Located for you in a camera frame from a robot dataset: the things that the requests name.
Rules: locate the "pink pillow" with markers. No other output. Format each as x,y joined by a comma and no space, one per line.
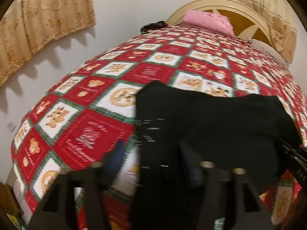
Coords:
208,21

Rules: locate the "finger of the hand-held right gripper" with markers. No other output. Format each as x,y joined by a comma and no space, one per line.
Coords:
293,149

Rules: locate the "beige floral curtain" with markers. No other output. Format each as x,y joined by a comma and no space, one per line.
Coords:
275,9
43,16

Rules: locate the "brown wooden cabinet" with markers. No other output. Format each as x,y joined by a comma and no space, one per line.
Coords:
8,198

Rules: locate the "striped pillow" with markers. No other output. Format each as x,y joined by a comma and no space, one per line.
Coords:
266,50

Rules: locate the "white mattress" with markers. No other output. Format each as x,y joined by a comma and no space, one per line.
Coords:
20,196

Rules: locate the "red printed patchwork bedspread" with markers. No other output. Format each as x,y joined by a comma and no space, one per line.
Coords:
96,115

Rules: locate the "cream wooden headboard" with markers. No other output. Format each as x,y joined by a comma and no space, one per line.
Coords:
242,16

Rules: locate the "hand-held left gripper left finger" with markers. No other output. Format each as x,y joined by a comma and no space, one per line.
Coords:
117,159

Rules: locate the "dark patterned cloth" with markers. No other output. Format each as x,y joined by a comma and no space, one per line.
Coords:
153,25

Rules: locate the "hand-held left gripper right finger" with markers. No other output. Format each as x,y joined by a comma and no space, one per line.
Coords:
189,164

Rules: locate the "white wall socket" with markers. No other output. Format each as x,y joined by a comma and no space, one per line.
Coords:
11,127

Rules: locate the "black pants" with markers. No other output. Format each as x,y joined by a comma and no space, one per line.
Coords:
203,115

